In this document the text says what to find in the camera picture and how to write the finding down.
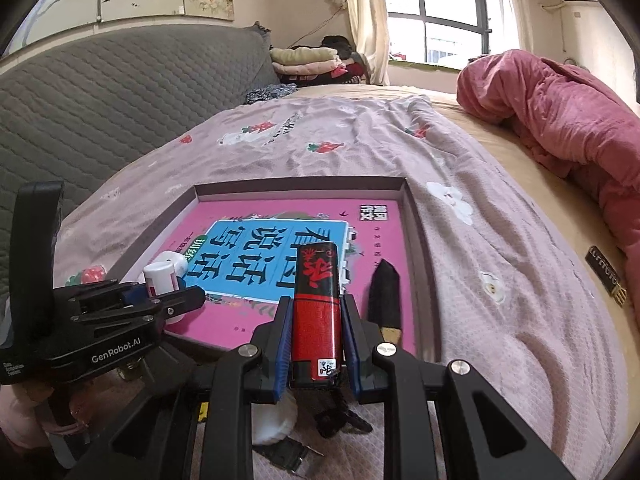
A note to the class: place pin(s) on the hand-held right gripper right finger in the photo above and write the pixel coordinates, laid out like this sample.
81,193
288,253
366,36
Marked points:
350,340

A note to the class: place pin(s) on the black and gold mattress label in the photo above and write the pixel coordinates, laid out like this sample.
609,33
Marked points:
606,275

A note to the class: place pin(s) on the stack of folded clothes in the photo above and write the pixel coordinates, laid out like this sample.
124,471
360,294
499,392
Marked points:
305,60

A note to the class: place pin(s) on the dark patterned cloth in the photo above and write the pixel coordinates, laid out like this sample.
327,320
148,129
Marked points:
270,92

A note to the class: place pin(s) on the red and black lighter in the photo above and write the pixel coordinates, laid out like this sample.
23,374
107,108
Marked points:
315,320

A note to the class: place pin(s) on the small white red-label bottle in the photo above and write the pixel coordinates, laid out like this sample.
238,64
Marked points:
160,275

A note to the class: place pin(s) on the small black clip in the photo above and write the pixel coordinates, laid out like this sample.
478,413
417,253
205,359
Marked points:
332,417

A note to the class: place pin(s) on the grey quilted headboard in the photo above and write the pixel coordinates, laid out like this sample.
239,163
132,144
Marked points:
100,110

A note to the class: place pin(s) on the beige mattress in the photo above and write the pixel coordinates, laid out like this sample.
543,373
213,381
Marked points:
550,210

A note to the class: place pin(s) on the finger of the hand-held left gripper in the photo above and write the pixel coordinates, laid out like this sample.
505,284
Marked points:
134,294
180,300

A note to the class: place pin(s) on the pink strawberry printed bedsheet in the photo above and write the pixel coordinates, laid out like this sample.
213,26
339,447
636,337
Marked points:
500,285

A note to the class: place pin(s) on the white plastic bottle cap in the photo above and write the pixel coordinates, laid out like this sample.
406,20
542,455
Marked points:
272,420

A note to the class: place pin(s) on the person's left forearm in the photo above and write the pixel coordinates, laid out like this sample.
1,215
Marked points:
25,415

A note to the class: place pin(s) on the cream curtain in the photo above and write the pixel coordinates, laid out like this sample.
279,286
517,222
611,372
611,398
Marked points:
512,5
367,10

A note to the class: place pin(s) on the black and gold lipstick tube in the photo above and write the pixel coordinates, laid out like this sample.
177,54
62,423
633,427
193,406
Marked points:
385,295

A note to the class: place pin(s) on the pink duvet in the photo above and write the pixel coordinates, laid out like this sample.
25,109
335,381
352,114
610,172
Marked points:
575,110

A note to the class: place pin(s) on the window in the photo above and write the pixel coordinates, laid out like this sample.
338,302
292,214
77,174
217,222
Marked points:
450,0

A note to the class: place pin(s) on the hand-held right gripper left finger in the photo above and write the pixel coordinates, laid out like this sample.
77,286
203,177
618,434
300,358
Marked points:
285,340

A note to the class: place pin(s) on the pink and blue book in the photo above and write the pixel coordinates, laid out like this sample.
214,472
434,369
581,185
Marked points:
380,240

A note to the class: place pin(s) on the grey cardboard box tray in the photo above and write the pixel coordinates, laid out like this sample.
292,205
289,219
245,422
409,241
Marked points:
425,260

